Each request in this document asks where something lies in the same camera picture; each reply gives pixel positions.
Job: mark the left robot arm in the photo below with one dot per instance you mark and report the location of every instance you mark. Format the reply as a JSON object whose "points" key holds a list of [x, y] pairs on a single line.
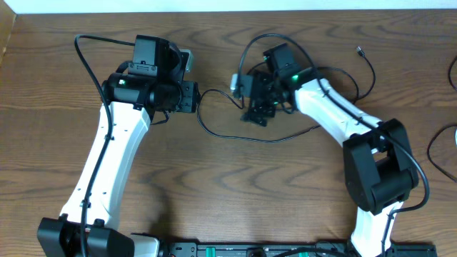
{"points": [[151, 82]]}

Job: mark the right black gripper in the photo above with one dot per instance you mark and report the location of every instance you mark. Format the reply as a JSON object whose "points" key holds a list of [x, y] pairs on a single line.
{"points": [[259, 106]]}

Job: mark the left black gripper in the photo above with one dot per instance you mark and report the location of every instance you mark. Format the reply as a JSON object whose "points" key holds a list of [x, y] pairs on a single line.
{"points": [[191, 98]]}

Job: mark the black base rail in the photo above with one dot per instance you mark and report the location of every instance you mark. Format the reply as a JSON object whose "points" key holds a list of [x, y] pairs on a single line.
{"points": [[285, 249]]}

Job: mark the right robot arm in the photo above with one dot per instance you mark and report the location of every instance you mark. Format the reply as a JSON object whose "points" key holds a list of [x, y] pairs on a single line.
{"points": [[379, 168]]}

